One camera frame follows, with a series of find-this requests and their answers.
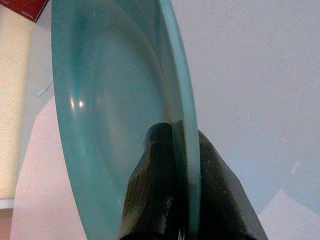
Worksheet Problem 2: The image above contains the red box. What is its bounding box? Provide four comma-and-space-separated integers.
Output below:
0, 0, 51, 24

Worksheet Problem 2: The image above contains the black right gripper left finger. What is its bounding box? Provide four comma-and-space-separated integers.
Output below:
119, 121, 189, 240

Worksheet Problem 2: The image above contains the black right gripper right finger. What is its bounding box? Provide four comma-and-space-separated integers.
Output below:
197, 128, 269, 240

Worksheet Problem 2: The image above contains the teal plastic plate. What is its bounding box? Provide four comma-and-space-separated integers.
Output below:
50, 0, 202, 240

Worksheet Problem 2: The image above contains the cream cylindrical roll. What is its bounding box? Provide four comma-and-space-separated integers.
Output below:
0, 4, 36, 201

